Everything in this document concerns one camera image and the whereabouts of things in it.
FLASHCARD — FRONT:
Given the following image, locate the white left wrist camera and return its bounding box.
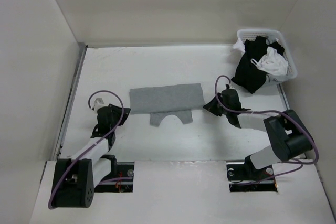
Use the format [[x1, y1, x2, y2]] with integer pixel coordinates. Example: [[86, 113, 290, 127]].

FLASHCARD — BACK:
[[92, 98, 105, 113]]

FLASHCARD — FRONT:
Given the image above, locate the white plastic basket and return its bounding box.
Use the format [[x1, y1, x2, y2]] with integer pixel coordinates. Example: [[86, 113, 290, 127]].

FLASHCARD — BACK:
[[237, 28, 298, 87]]

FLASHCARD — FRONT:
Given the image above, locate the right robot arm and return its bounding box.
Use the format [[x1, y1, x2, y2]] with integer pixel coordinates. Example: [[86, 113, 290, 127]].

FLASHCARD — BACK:
[[203, 89, 316, 180]]

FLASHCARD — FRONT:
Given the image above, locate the grey tank top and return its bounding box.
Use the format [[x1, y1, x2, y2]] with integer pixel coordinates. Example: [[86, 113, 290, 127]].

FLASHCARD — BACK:
[[129, 83, 205, 127]]

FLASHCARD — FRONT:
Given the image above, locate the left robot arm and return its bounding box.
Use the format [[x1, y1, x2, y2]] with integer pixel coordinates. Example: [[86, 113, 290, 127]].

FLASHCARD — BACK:
[[48, 104, 133, 209]]

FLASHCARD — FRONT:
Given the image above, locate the black tank top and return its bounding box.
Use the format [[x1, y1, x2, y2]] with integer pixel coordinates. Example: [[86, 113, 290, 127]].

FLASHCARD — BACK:
[[232, 36, 285, 94]]

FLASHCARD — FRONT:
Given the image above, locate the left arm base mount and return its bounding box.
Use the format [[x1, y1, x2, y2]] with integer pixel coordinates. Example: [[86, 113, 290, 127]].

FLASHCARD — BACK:
[[94, 162, 135, 193]]

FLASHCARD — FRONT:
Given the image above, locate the white tank top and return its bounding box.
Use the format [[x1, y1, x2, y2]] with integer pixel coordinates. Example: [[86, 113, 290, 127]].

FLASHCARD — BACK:
[[232, 36, 288, 76]]

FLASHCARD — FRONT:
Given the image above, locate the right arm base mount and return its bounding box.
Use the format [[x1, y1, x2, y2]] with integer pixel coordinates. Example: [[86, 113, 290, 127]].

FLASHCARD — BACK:
[[226, 162, 278, 193]]

